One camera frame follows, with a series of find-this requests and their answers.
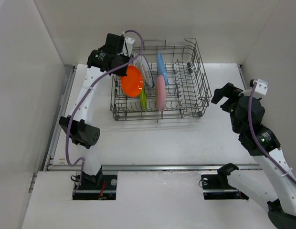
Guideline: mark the patterned white plate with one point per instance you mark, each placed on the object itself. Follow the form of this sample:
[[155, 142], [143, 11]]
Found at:
[[146, 71]]

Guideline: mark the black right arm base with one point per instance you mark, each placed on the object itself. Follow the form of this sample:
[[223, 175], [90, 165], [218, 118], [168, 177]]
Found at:
[[216, 187]]

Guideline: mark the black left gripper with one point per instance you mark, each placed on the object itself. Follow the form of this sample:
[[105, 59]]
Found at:
[[121, 72]]

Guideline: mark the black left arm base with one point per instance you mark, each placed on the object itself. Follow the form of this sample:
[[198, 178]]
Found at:
[[102, 190]]

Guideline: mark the front aluminium rail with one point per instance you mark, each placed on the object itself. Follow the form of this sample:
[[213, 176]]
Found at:
[[136, 168]]

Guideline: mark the blue plate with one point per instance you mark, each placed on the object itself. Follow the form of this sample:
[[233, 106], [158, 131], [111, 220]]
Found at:
[[162, 68]]

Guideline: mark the pink plate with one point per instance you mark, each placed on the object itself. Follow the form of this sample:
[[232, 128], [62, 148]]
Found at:
[[160, 93]]

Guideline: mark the green plate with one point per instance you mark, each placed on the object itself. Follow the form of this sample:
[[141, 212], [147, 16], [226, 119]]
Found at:
[[143, 100]]

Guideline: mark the grey wire dish rack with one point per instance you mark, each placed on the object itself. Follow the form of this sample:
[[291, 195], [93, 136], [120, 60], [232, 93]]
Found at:
[[187, 93]]

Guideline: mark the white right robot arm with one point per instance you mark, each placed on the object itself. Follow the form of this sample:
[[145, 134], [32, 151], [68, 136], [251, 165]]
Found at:
[[246, 114]]

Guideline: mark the white blue-rimmed plate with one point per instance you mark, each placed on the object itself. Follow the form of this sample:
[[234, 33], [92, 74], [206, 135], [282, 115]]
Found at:
[[137, 61]]

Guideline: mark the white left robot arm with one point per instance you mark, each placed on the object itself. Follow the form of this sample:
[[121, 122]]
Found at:
[[81, 135]]

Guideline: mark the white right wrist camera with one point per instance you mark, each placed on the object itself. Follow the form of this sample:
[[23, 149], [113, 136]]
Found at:
[[260, 87]]

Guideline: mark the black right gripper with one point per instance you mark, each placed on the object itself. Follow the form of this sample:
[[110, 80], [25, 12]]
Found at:
[[229, 91]]

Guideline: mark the orange plate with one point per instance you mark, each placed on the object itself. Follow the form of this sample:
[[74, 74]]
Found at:
[[133, 83]]

